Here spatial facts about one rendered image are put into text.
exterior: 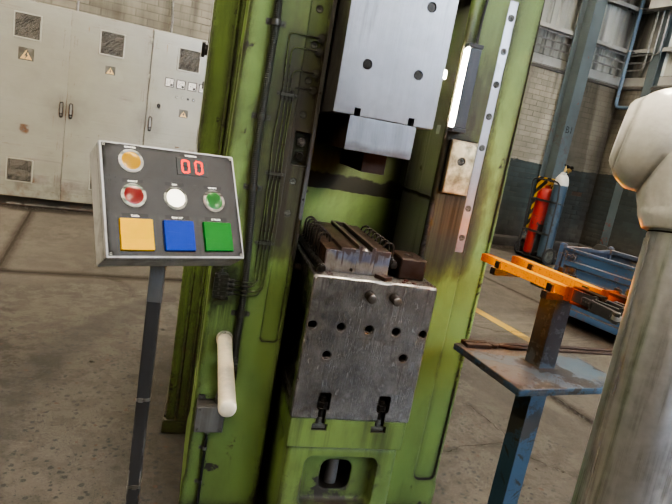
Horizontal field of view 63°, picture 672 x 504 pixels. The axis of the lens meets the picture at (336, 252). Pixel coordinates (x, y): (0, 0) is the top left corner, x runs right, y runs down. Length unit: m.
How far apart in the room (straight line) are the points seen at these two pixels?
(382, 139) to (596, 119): 9.29
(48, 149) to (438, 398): 5.43
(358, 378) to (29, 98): 5.53
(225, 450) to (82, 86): 5.21
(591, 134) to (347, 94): 9.32
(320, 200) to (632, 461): 1.55
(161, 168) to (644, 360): 1.09
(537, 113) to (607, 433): 9.22
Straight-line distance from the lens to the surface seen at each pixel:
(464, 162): 1.83
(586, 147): 10.69
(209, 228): 1.39
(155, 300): 1.51
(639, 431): 0.73
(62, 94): 6.66
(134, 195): 1.35
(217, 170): 1.47
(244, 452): 2.00
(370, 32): 1.60
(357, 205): 2.10
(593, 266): 5.31
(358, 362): 1.68
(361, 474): 1.94
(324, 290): 1.57
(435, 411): 2.10
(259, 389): 1.89
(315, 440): 1.78
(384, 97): 1.60
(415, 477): 2.22
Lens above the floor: 1.30
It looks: 12 degrees down
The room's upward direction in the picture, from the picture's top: 10 degrees clockwise
